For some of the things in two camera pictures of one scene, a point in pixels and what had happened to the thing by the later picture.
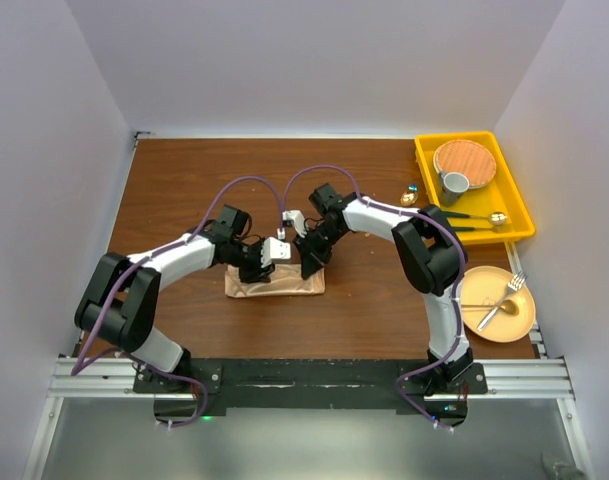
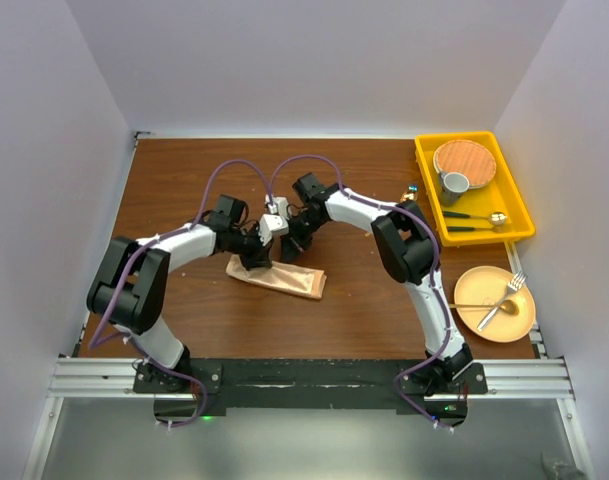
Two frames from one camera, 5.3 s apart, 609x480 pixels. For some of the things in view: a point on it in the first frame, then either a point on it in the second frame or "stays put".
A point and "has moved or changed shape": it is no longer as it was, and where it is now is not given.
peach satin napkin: x=286 y=279 has moved or changed shape
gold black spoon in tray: x=497 y=218 stays put
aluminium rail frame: x=546 y=376 stays put
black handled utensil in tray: x=495 y=230 stays put
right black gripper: x=311 y=259 to x=292 y=246
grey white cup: x=451 y=184 stays put
